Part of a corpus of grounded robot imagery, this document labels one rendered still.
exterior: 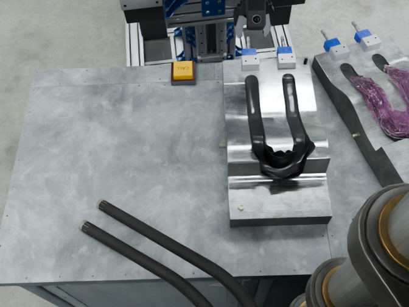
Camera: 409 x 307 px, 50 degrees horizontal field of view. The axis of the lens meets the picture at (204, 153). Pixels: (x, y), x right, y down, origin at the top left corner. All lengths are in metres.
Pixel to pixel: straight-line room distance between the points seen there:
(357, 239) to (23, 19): 2.79
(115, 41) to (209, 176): 1.62
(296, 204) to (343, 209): 0.15
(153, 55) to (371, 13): 1.35
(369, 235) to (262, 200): 0.75
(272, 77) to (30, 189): 0.77
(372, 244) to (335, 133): 0.96
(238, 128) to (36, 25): 1.99
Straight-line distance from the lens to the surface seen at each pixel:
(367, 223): 0.42
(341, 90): 1.34
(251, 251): 1.16
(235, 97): 1.27
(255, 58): 1.33
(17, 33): 2.97
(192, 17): 1.73
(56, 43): 2.81
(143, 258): 1.11
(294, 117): 1.26
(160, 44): 2.35
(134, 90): 1.43
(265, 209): 1.14
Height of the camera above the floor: 1.91
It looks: 61 degrees down
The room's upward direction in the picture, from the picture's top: 5 degrees counter-clockwise
